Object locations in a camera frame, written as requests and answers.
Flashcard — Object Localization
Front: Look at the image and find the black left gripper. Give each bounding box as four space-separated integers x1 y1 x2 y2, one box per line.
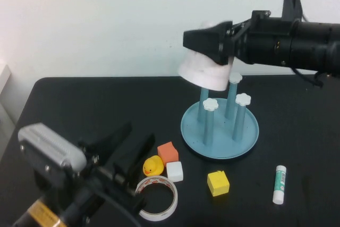
61 121 156 216

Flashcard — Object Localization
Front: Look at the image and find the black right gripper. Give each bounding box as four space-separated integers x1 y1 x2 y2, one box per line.
182 10 295 66

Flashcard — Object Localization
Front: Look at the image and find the pink plastic cup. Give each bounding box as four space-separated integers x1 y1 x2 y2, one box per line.
177 20 232 91

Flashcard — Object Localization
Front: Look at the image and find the blue four-peg cup stand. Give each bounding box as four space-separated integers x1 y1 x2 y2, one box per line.
180 72 259 160

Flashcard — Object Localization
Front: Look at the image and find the yellow rubber duck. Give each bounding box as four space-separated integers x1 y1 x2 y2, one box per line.
142 155 165 177

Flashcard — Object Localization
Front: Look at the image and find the orange foam cube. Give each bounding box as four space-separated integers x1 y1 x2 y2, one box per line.
157 142 179 164

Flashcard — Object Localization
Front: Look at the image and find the white foam cube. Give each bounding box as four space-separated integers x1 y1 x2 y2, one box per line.
166 161 184 182

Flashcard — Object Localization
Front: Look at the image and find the white tape roll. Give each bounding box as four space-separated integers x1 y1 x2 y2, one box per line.
134 175 179 222

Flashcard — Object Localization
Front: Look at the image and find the yellow foam cube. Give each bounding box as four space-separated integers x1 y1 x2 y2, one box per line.
207 170 230 198

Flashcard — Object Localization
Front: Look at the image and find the green white glue stick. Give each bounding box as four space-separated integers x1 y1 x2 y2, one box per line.
271 165 288 205

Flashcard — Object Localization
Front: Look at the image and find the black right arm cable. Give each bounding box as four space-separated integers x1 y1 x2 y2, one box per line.
291 66 325 88

